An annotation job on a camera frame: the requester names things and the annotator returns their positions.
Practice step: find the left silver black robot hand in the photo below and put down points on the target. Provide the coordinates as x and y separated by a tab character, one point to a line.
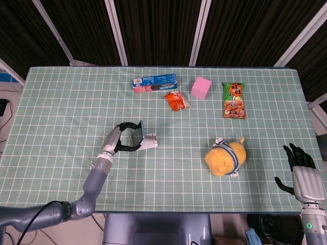
112	139

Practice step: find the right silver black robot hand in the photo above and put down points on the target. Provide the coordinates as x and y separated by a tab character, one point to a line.
306	181

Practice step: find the black rectangular pad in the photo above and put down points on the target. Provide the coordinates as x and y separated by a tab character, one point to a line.
138	135

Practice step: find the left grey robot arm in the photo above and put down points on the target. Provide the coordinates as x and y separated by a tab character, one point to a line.
92	183

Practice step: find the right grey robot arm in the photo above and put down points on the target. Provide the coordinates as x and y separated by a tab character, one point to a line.
314	224

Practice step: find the white plastic stand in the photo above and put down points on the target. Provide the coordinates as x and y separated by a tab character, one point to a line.
149	143

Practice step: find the black waste bin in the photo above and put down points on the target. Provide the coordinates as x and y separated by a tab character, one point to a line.
276	229

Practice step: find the green white checked tablecloth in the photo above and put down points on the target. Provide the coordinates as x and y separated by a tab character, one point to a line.
163	178

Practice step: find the blue pink cookie box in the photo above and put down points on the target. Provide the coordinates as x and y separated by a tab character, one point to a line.
155	80

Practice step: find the orange snack bag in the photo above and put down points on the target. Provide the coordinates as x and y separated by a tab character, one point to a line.
176	102

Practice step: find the blue cloth item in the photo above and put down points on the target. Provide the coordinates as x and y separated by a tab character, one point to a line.
253	237

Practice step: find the yellow plush toy striped scarf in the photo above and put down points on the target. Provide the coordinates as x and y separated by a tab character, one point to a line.
222	160

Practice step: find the grey robot torso base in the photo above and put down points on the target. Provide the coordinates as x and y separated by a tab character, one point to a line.
155	229

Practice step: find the pink foam cube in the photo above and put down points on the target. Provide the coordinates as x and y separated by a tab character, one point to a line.
200	88

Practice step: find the green rice cracker bag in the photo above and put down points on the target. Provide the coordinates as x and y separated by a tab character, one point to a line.
233	102

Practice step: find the black box on floor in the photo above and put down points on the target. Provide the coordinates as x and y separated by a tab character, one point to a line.
3	106

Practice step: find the white frame post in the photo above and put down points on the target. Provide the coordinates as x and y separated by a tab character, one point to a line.
200	33
117	33
299	35
55	38

